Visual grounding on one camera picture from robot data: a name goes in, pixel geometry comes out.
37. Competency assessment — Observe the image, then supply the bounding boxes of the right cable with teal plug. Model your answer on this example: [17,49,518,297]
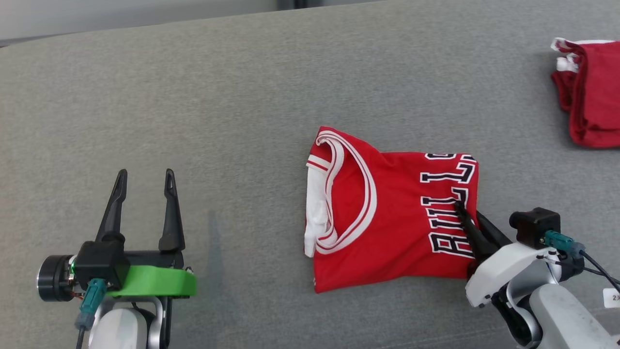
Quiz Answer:
[542,230,620,294]

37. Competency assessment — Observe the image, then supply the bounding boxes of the red Bulls basketball jersey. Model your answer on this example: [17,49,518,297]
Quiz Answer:
[304,126,480,294]

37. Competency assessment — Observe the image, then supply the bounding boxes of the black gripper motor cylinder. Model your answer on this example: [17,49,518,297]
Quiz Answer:
[557,250,585,282]
[37,255,77,302]

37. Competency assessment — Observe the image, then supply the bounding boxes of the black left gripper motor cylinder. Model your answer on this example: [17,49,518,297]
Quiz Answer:
[37,255,77,302]

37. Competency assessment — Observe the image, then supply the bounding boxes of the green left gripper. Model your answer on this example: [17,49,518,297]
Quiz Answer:
[95,168,198,299]

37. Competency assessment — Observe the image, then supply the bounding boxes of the grey fabric sofa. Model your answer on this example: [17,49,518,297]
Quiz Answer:
[0,0,620,349]

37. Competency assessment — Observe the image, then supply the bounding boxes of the red Bulls basketball shorts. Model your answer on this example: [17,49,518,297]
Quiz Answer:
[550,37,620,148]

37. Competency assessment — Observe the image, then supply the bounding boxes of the left cable with teal plug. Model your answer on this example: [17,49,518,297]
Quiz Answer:
[74,278,108,349]

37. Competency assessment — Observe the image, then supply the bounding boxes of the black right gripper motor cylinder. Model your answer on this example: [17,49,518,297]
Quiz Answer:
[557,250,585,282]

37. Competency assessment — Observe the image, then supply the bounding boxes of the cable with teal plug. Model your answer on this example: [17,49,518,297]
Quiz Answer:
[542,230,620,294]
[74,278,108,349]

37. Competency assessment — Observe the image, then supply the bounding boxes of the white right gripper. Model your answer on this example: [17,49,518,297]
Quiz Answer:
[453,200,565,308]

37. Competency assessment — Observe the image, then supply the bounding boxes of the grey upright post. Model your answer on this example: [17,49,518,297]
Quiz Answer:
[276,0,320,11]

